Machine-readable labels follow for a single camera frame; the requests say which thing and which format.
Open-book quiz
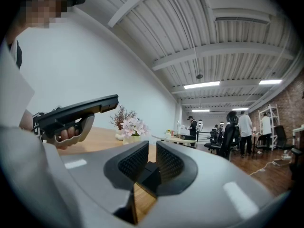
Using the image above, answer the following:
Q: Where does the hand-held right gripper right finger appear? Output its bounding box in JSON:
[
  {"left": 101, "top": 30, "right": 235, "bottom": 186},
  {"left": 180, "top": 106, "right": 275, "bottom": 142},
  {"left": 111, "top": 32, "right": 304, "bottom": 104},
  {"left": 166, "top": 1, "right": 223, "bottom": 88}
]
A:
[{"left": 142, "top": 141, "right": 291, "bottom": 228}]

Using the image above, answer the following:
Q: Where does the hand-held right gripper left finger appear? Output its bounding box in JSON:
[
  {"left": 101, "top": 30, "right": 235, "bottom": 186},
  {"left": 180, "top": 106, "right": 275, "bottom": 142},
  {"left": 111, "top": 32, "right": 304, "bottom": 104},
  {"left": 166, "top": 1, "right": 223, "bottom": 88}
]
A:
[{"left": 47, "top": 140, "right": 150, "bottom": 228}]

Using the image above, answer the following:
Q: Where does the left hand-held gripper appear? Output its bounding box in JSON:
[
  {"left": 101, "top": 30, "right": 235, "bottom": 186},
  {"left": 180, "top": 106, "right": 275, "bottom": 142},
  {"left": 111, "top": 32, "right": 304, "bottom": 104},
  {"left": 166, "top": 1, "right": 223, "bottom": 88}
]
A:
[{"left": 32, "top": 112, "right": 95, "bottom": 150}]

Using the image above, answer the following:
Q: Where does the black telephone handset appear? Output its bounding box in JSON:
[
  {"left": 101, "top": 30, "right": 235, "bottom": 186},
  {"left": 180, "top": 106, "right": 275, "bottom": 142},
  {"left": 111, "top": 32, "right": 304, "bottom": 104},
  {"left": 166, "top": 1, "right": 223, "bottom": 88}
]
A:
[{"left": 35, "top": 94, "right": 119, "bottom": 139}]

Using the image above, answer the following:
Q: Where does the person's left forearm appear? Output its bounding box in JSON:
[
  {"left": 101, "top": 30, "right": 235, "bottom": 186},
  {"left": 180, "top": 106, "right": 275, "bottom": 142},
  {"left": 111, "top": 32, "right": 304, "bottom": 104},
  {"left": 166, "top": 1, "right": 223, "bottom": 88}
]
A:
[{"left": 19, "top": 108, "right": 34, "bottom": 131}]

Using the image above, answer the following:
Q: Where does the black telephone base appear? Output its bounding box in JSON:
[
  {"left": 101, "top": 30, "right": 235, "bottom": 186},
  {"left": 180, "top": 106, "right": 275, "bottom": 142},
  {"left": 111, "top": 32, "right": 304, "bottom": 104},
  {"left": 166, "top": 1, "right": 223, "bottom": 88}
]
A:
[{"left": 136, "top": 161, "right": 162, "bottom": 197}]

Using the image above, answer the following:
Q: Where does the person's left hand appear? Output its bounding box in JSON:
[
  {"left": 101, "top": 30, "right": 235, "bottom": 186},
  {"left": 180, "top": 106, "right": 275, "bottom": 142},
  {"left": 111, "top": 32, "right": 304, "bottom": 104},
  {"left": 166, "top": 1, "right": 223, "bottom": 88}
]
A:
[{"left": 57, "top": 126, "right": 81, "bottom": 143}]

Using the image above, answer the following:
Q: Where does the brown dried plant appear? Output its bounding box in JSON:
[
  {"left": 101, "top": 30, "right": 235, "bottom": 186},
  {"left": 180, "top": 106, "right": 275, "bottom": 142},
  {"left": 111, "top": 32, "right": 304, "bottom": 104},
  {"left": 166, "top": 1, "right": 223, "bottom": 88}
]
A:
[{"left": 109, "top": 103, "right": 138, "bottom": 131}]

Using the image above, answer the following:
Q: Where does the clear glass vase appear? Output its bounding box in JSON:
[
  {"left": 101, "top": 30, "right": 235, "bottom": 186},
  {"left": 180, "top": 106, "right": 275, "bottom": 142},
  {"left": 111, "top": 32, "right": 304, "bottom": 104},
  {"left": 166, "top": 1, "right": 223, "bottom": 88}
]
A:
[{"left": 122, "top": 135, "right": 142, "bottom": 145}]

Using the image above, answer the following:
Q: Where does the pink flower bouquet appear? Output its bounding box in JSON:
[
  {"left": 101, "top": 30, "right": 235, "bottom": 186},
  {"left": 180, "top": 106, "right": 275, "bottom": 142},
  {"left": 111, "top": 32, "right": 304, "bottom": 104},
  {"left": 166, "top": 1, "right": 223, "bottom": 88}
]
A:
[{"left": 119, "top": 117, "right": 152, "bottom": 138}]

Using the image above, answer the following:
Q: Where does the black office chair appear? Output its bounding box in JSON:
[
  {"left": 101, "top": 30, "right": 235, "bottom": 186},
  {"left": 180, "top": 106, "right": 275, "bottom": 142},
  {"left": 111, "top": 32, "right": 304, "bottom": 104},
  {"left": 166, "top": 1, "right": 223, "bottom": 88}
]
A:
[
  {"left": 203, "top": 110, "right": 239, "bottom": 162},
  {"left": 273, "top": 124, "right": 295, "bottom": 152},
  {"left": 289, "top": 147, "right": 304, "bottom": 183}
]

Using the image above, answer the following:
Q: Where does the white oval table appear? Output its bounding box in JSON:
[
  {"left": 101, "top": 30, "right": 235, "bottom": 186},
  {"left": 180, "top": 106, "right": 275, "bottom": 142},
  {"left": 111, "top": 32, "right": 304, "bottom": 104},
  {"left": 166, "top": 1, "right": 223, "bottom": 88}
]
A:
[{"left": 152, "top": 133, "right": 198, "bottom": 148}]

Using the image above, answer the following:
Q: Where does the white power strip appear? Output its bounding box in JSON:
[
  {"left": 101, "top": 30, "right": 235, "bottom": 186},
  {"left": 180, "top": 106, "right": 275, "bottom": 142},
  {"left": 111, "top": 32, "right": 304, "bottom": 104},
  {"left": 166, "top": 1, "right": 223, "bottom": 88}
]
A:
[{"left": 273, "top": 154, "right": 292, "bottom": 166}]

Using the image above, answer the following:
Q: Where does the person's white garment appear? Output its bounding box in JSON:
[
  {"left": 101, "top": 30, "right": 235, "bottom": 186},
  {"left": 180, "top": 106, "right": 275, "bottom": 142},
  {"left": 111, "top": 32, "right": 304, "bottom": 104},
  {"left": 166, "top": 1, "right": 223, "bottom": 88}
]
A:
[{"left": 0, "top": 44, "right": 36, "bottom": 128}]

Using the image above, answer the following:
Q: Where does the white metal shelf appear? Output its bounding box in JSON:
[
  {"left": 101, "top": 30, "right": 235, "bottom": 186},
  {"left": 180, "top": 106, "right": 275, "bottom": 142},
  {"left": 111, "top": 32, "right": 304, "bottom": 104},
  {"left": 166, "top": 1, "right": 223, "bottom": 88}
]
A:
[{"left": 258, "top": 104, "right": 280, "bottom": 151}]

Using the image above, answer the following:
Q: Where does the person's black clothing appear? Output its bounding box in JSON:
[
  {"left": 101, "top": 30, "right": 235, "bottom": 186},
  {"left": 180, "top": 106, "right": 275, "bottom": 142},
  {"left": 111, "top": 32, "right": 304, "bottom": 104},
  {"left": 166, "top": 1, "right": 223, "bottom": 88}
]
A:
[{"left": 8, "top": 40, "right": 23, "bottom": 69}]

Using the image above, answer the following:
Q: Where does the person's face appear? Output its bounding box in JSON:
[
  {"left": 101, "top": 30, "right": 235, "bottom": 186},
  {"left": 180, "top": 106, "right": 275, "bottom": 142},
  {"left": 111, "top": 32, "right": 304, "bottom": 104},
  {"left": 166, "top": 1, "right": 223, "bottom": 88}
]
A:
[{"left": 14, "top": 0, "right": 72, "bottom": 29}]

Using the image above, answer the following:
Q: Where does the white floor cable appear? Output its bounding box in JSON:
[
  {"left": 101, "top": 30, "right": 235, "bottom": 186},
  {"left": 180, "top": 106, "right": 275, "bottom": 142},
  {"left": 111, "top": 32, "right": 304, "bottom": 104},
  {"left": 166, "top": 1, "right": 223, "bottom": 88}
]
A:
[{"left": 248, "top": 155, "right": 294, "bottom": 176}]

